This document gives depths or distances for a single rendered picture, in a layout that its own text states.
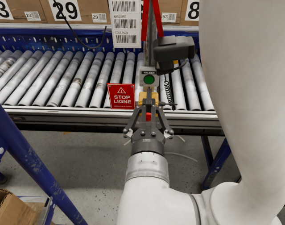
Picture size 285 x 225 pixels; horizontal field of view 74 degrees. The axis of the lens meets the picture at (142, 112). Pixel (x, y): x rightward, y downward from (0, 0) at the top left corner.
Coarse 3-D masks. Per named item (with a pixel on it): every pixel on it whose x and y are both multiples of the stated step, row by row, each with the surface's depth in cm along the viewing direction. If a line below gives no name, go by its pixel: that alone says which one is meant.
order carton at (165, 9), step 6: (162, 0) 102; (168, 0) 102; (174, 0) 102; (180, 0) 102; (162, 6) 104; (168, 6) 104; (174, 6) 104; (180, 6) 104; (168, 12) 107; (174, 12) 106; (180, 12) 106; (162, 24) 111; (168, 24) 111; (174, 24) 111
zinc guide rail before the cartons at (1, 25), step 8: (0, 24) 112; (8, 24) 112; (16, 24) 112; (24, 24) 112; (32, 24) 112; (40, 24) 112; (48, 24) 112; (56, 24) 112; (64, 24) 112; (72, 24) 112; (80, 24) 112
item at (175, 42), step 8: (160, 40) 54; (168, 40) 53; (176, 40) 53; (184, 40) 52; (192, 40) 53; (160, 48) 52; (168, 48) 52; (176, 48) 52; (184, 48) 52; (192, 48) 52; (160, 56) 53; (168, 56) 53; (176, 56) 53; (184, 56) 53; (192, 56) 53; (160, 64) 57; (168, 64) 57; (160, 72) 59; (168, 72) 58
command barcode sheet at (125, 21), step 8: (112, 0) 49; (120, 0) 49; (128, 0) 49; (136, 0) 49; (112, 8) 51; (120, 8) 51; (128, 8) 50; (136, 8) 50; (112, 16) 52; (120, 16) 52; (128, 16) 52; (136, 16) 52; (112, 24) 54; (120, 24) 53; (128, 24) 53; (136, 24) 53; (112, 32) 55; (120, 32) 55; (128, 32) 55; (136, 32) 55; (120, 40) 57; (128, 40) 57; (136, 40) 57
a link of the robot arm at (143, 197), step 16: (144, 176) 35; (128, 192) 33; (144, 192) 32; (160, 192) 33; (176, 192) 34; (128, 208) 31; (144, 208) 30; (160, 208) 30; (176, 208) 31; (192, 208) 32; (128, 224) 29; (144, 224) 29; (160, 224) 29; (176, 224) 29; (192, 224) 30
